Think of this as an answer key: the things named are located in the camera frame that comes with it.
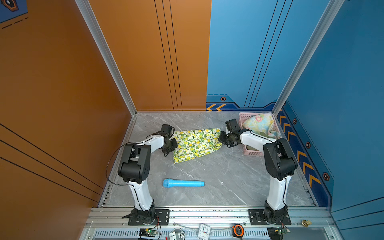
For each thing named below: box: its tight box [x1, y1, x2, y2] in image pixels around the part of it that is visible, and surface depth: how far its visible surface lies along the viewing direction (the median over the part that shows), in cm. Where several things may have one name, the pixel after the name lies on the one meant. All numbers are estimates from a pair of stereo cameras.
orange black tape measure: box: [232, 223, 245, 239], surface depth 69 cm
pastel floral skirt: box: [242, 112, 281, 139], surface depth 108 cm
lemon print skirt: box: [172, 128, 223, 164], surface depth 101 cm
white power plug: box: [169, 227, 186, 240], surface depth 65 cm
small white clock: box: [197, 223, 212, 240], surface depth 70 cm
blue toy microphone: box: [163, 178, 205, 188], surface depth 84 cm
